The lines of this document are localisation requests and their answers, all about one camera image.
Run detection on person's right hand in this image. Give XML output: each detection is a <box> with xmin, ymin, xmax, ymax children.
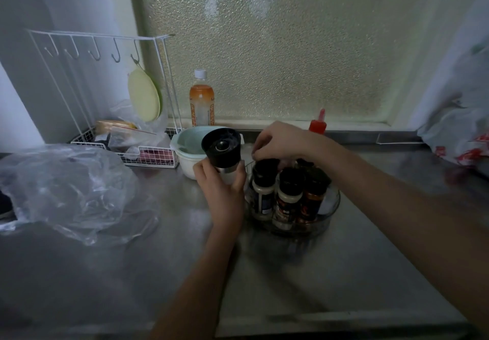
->
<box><xmin>251</xmin><ymin>121</ymin><xmax>328</xmax><ymax>169</ymax></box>

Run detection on person's left hand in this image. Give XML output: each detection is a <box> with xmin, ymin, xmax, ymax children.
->
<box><xmin>193</xmin><ymin>158</ymin><xmax>248</xmax><ymax>234</ymax></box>

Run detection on black-topped white grinder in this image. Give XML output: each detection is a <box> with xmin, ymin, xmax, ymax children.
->
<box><xmin>201</xmin><ymin>127</ymin><xmax>243</xmax><ymax>186</ymax></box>

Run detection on person's left forearm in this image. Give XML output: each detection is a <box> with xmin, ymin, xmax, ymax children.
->
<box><xmin>148</xmin><ymin>229</ymin><xmax>240</xmax><ymax>340</ymax></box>

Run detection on person's right forearm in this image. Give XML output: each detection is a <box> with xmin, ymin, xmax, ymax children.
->
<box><xmin>320</xmin><ymin>137</ymin><xmax>489</xmax><ymax>331</ymax></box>

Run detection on black-lidded white spice jar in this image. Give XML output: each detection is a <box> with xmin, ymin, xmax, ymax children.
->
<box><xmin>249</xmin><ymin>159</ymin><xmax>282</xmax><ymax>219</ymax></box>

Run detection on black-lidded brown spice jar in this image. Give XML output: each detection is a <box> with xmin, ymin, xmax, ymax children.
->
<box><xmin>271</xmin><ymin>168</ymin><xmax>306</xmax><ymax>231</ymax></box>

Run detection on red-capped squeeze bottle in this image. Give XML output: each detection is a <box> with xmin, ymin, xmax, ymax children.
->
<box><xmin>309</xmin><ymin>109</ymin><xmax>328</xmax><ymax>135</ymax></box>

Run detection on pale green plastic bowl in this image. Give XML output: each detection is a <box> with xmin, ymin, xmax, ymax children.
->
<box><xmin>170</xmin><ymin>126</ymin><xmax>245</xmax><ymax>181</ymax></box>

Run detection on black-lidded red spice jar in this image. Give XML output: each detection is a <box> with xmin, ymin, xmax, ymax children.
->
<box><xmin>300</xmin><ymin>168</ymin><xmax>332</xmax><ymax>224</ymax></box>

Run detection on orange drink bottle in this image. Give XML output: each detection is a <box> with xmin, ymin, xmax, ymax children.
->
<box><xmin>189</xmin><ymin>69</ymin><xmax>215</xmax><ymax>127</ymax></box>

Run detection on pink sponge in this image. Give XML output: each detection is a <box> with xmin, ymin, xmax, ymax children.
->
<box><xmin>138</xmin><ymin>149</ymin><xmax>176</xmax><ymax>163</ymax></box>

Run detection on clear round tray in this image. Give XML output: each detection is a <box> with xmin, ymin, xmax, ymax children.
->
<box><xmin>244</xmin><ymin>159</ymin><xmax>341</xmax><ymax>237</ymax></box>

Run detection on small clear plastic bag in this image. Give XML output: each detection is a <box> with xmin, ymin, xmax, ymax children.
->
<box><xmin>108</xmin><ymin>99</ymin><xmax>171</xmax><ymax>154</ymax></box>

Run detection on frosted glass window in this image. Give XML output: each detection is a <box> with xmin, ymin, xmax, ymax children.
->
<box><xmin>127</xmin><ymin>0</ymin><xmax>461</xmax><ymax>127</ymax></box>

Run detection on yellow food package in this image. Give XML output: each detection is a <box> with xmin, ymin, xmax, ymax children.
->
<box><xmin>95</xmin><ymin>120</ymin><xmax>138</xmax><ymax>136</ymax></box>

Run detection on large clear plastic bag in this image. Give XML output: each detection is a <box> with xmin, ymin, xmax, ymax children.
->
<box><xmin>0</xmin><ymin>143</ymin><xmax>160</xmax><ymax>247</ymax></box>

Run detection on white red-printed plastic bag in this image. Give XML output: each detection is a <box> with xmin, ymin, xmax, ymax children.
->
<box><xmin>417</xmin><ymin>43</ymin><xmax>489</xmax><ymax>169</ymax></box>

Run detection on white wire rack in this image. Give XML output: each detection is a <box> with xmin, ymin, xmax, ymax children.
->
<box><xmin>26</xmin><ymin>29</ymin><xmax>185</xmax><ymax>169</ymax></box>

